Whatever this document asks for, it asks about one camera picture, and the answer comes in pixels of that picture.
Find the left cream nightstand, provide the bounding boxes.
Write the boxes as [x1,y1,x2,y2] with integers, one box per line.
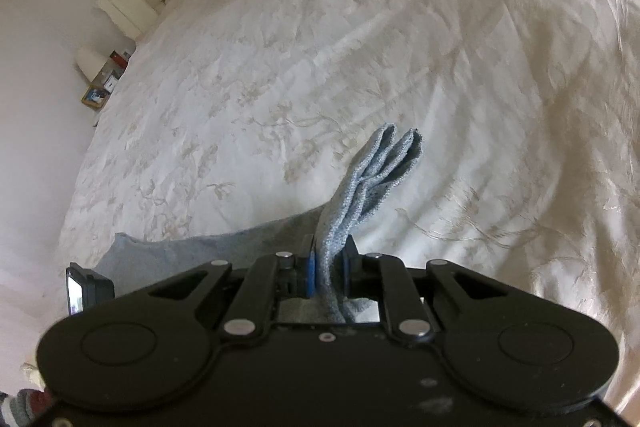
[76,46,131,128]

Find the small white clock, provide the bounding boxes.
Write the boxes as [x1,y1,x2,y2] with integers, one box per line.
[103,74,118,93]

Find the light blue speckled pants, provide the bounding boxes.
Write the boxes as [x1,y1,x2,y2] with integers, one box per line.
[96,124,422,324]

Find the white embroidered bedspread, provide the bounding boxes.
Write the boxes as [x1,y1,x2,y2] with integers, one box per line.
[47,0,639,423]

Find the white table lamp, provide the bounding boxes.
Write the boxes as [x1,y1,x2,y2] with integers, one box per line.
[75,46,108,82]

